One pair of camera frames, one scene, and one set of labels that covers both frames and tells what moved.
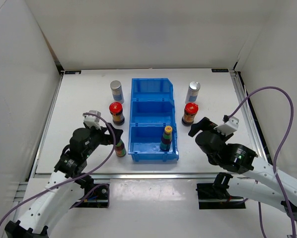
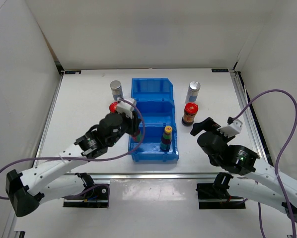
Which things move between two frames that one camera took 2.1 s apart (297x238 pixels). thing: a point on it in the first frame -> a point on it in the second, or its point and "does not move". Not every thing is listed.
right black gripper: x=205 y=124 does not move
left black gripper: x=107 y=139 -> x=133 y=124
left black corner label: x=73 y=72 does not move
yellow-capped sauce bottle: x=165 y=144 does not move
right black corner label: x=220 y=70 does not move
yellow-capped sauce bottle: x=120 y=149 -> x=137 y=137
